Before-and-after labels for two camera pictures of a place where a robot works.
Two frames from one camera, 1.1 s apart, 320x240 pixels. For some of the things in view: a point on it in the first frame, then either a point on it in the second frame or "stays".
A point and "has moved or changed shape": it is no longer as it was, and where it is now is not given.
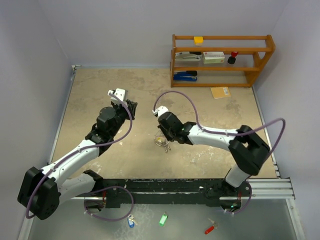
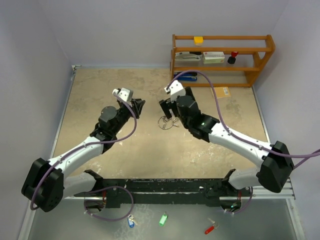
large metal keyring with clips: [160, 140] has moved or changed shape
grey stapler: [187, 56] stays
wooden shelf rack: [225, 61] stays
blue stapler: [189, 75] stays
